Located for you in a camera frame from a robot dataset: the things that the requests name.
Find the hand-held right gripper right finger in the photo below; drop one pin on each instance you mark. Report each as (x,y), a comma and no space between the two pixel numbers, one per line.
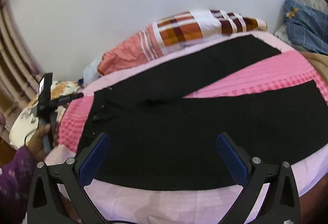
(232,160)

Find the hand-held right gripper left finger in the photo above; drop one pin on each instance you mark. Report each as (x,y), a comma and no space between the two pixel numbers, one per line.
(94,160)

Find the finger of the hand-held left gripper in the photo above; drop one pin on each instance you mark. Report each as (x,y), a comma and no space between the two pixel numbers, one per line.
(70,98)

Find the black pants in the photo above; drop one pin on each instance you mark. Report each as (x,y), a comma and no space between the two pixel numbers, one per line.
(166,137)

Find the person's left forearm purple sleeve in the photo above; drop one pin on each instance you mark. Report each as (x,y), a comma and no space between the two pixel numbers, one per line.
(15,183)

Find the person's left hand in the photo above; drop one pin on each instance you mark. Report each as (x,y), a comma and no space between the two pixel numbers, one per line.
(37,143)

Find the pale blue cloth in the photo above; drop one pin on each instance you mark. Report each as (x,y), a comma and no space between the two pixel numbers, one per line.
(89,74)

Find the white floral pillow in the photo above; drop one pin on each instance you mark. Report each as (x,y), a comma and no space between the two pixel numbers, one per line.
(23,121)

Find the beige patterned curtain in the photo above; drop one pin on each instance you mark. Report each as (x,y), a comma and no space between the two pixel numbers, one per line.
(12,47)

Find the brown wooden furniture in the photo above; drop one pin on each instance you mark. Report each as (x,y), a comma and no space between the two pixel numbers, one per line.
(5,153)

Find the pink checkered blanket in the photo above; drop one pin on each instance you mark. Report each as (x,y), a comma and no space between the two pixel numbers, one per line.
(256,72)

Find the orange maroon plaid quilt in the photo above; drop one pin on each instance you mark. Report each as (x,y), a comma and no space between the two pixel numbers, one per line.
(179,31)

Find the blue plaid cloth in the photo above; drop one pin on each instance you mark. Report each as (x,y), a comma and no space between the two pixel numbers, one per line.
(305,29)

